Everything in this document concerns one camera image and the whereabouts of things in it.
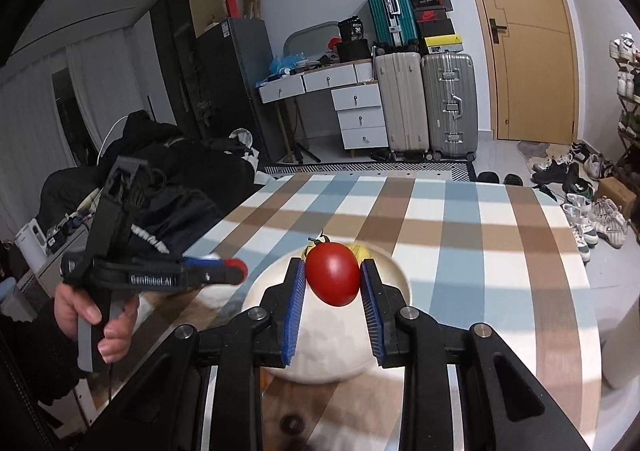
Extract white cable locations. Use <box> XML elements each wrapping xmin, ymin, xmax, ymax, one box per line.
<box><xmin>97</xmin><ymin>116</ymin><xmax>126</xmax><ymax>162</ymax></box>

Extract blue plastic bag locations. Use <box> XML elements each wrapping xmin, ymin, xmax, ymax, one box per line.
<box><xmin>269</xmin><ymin>53</ymin><xmax>301</xmax><ymax>76</ymax></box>

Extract grey arched mirror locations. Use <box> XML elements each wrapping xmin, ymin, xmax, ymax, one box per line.
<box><xmin>284</xmin><ymin>22</ymin><xmax>341</xmax><ymax>62</ymax></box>

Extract yellow round fruit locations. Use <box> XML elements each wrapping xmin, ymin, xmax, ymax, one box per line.
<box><xmin>300</xmin><ymin>242</ymin><xmax>377</xmax><ymax>263</ymax></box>

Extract white desk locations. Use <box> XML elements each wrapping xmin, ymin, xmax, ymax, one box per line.
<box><xmin>257</xmin><ymin>58</ymin><xmax>376</xmax><ymax>104</ymax></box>

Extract dark grey refrigerator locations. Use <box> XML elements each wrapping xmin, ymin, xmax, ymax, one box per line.
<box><xmin>196</xmin><ymin>18</ymin><xmax>286</xmax><ymax>164</ymax></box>

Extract pile of black clothes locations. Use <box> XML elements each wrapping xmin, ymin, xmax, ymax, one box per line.
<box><xmin>40</xmin><ymin>111</ymin><xmax>261</xmax><ymax>252</ymax></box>

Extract dark wooden wardrobe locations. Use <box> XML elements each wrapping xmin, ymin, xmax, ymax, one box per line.
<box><xmin>149</xmin><ymin>0</ymin><xmax>223</xmax><ymax>144</ymax></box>

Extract grey door mat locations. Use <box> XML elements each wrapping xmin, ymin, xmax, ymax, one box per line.
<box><xmin>515</xmin><ymin>140</ymin><xmax>553</xmax><ymax>166</ymax></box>

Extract black storage box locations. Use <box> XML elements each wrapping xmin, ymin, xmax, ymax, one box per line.
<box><xmin>336</xmin><ymin>41</ymin><xmax>373</xmax><ymax>62</ymax></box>

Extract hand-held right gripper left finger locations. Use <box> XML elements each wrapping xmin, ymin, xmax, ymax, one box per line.
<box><xmin>82</xmin><ymin>258</ymin><xmax>308</xmax><ymax>451</ymax></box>

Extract yellow black shoe box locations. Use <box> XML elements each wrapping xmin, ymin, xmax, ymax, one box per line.
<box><xmin>420</xmin><ymin>35</ymin><xmax>463</xmax><ymax>54</ymax></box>

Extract cream round plate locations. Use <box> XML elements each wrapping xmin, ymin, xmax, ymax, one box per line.
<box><xmin>240</xmin><ymin>251</ymin><xmax>413</xmax><ymax>384</ymax></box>

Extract rows of shoes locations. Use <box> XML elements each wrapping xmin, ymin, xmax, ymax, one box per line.
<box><xmin>607</xmin><ymin>31</ymin><xmax>640</xmax><ymax>142</ymax></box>

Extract person's left hand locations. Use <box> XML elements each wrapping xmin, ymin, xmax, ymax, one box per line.
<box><xmin>54</xmin><ymin>283</ymin><xmax>142</xmax><ymax>364</ymax></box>

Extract wooden shoe rack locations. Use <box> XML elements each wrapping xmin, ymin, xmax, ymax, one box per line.
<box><xmin>612</xmin><ymin>91</ymin><xmax>640</xmax><ymax>182</ymax></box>

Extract black printed bag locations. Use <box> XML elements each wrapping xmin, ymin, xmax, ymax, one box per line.
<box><xmin>337</xmin><ymin>17</ymin><xmax>368</xmax><ymax>44</ymax></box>

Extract person's left forearm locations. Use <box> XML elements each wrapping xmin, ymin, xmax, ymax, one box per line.
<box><xmin>0</xmin><ymin>298</ymin><xmax>88</xmax><ymax>384</ymax></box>

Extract silver suitcase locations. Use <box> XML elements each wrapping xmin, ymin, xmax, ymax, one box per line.
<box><xmin>421</xmin><ymin>53</ymin><xmax>478</xmax><ymax>162</ymax></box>

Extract checked tablecloth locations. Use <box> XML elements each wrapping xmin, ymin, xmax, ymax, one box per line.
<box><xmin>75</xmin><ymin>173</ymin><xmax>603</xmax><ymax>451</ymax></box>

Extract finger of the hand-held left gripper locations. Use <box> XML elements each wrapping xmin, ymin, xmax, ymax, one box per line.
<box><xmin>181</xmin><ymin>263</ymin><xmax>237</xmax><ymax>288</ymax></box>
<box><xmin>180</xmin><ymin>253</ymin><xmax>231</xmax><ymax>268</ymax></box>

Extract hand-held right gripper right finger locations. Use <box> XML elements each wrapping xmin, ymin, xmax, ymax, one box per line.
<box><xmin>360</xmin><ymin>258</ymin><xmax>593</xmax><ymax>451</ymax></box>

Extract white drawer cabinet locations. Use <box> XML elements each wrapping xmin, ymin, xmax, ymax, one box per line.
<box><xmin>331</xmin><ymin>81</ymin><xmax>390</xmax><ymax>152</ymax></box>

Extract wooden door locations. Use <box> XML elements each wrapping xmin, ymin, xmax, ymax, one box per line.
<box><xmin>452</xmin><ymin>0</ymin><xmax>581</xmax><ymax>146</ymax></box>

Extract teal suitcase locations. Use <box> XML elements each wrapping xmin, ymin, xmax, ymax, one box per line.
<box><xmin>361</xmin><ymin>0</ymin><xmax>420</xmax><ymax>52</ymax></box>

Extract beige suitcase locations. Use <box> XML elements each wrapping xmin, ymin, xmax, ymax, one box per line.
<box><xmin>374</xmin><ymin>51</ymin><xmax>431</xmax><ymax>156</ymax></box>

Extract small cardboard box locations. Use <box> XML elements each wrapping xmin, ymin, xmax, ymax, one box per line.
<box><xmin>597</xmin><ymin>176</ymin><xmax>632</xmax><ymax>204</ymax></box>

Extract grey curtain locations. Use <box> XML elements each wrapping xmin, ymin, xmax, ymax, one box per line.
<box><xmin>0</xmin><ymin>21</ymin><xmax>156</xmax><ymax>232</ymax></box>

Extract white plastic appliance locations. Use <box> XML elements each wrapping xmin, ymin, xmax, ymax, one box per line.
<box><xmin>14</xmin><ymin>218</ymin><xmax>48</xmax><ymax>277</ymax></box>

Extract pile of sneakers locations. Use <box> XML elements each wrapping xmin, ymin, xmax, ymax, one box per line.
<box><xmin>527</xmin><ymin>141</ymin><xmax>631</xmax><ymax>264</ymax></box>

